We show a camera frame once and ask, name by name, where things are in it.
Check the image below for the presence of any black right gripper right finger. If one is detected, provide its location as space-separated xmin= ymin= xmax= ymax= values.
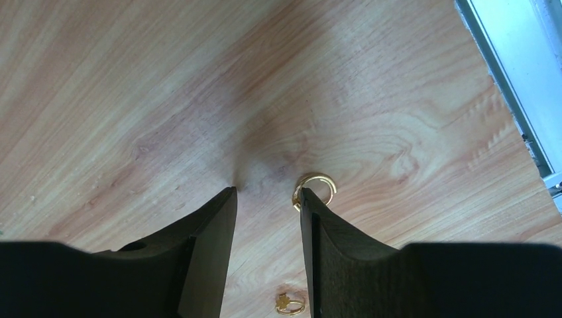
xmin=300 ymin=188 xmax=561 ymax=317

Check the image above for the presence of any gold flower ring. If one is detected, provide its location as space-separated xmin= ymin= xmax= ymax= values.
xmin=274 ymin=293 xmax=306 ymax=317

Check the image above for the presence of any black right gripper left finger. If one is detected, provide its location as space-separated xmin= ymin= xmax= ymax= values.
xmin=1 ymin=187 xmax=237 ymax=317

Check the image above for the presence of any gold hoop ring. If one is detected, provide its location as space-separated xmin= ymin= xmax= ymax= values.
xmin=291 ymin=172 xmax=338 ymax=213

